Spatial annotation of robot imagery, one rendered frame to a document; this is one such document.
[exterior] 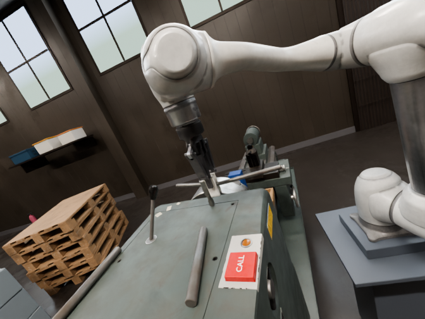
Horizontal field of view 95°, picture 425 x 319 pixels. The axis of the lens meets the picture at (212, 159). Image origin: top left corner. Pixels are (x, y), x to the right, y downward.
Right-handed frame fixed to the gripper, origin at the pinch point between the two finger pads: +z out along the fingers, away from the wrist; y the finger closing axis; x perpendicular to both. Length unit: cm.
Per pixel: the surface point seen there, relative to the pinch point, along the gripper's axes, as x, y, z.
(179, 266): 5.2, -21.6, 8.6
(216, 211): 1.6, -1.4, 8.5
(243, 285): -11.2, -25.7, 8.5
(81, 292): 29.5, -29.9, 7.0
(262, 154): 5, 128, 42
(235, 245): -7.8, -16.3, 8.4
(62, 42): 322, 276, -213
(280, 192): -9, 74, 52
